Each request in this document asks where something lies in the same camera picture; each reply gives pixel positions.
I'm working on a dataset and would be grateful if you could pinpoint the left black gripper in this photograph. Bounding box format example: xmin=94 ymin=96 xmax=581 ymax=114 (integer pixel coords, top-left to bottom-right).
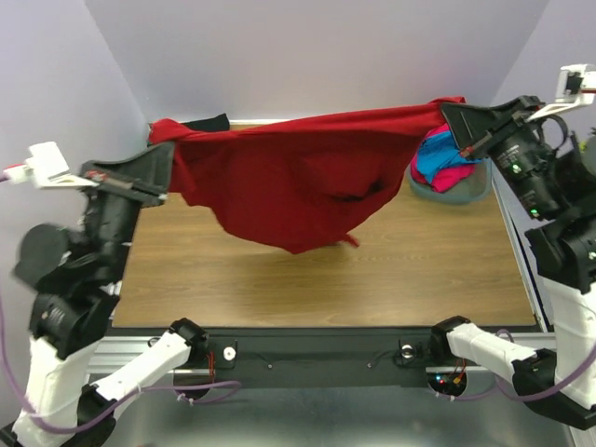
xmin=87 ymin=133 xmax=183 ymax=274

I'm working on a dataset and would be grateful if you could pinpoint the red t-shirt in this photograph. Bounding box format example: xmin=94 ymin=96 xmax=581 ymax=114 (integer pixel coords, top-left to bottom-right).
xmin=149 ymin=100 xmax=444 ymax=254

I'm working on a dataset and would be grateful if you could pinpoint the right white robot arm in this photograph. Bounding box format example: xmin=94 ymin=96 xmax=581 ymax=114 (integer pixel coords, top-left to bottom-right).
xmin=428 ymin=96 xmax=595 ymax=430

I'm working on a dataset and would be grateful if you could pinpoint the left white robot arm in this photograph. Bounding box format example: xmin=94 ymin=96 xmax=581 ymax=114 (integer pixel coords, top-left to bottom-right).
xmin=2 ymin=142 xmax=208 ymax=446

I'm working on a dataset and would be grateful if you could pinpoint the blue t-shirt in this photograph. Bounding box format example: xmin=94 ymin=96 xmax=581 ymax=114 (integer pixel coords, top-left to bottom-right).
xmin=415 ymin=131 xmax=467 ymax=183

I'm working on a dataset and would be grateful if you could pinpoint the pink t-shirt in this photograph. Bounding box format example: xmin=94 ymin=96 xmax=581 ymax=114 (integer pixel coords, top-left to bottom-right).
xmin=411 ymin=124 xmax=475 ymax=193

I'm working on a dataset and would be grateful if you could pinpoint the grey plastic basket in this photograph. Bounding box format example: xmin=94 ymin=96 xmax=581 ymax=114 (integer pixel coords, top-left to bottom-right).
xmin=404 ymin=161 xmax=493 ymax=205

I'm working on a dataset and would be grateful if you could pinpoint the folded black t-shirt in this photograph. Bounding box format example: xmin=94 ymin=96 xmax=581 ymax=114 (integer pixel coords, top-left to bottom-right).
xmin=183 ymin=114 xmax=231 ymax=132

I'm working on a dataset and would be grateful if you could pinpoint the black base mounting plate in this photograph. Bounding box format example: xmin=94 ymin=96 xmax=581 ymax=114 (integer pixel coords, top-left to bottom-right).
xmin=207 ymin=327 xmax=455 ymax=389

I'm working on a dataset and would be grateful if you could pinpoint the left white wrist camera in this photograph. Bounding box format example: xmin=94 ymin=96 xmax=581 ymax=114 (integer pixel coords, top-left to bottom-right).
xmin=1 ymin=142 xmax=99 ymax=189

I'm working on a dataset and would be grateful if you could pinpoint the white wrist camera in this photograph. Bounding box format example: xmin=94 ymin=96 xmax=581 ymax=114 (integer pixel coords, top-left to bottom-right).
xmin=1 ymin=142 xmax=99 ymax=189
xmin=527 ymin=64 xmax=595 ymax=122

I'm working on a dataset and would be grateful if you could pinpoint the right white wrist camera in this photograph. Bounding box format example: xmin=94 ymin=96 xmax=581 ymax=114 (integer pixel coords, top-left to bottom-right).
xmin=527 ymin=64 xmax=595 ymax=122

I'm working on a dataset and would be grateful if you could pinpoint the aluminium frame rail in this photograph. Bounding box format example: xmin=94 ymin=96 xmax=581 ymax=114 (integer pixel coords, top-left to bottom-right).
xmin=87 ymin=333 xmax=191 ymax=374

